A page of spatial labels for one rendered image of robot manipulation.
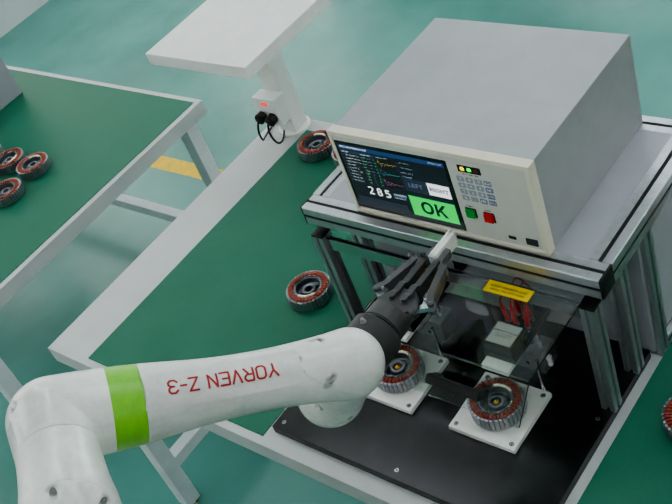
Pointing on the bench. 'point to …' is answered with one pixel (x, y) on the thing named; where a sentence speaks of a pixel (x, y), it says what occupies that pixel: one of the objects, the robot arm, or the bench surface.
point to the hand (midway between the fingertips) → (443, 249)
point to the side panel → (660, 275)
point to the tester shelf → (488, 254)
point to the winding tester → (503, 123)
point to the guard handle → (456, 387)
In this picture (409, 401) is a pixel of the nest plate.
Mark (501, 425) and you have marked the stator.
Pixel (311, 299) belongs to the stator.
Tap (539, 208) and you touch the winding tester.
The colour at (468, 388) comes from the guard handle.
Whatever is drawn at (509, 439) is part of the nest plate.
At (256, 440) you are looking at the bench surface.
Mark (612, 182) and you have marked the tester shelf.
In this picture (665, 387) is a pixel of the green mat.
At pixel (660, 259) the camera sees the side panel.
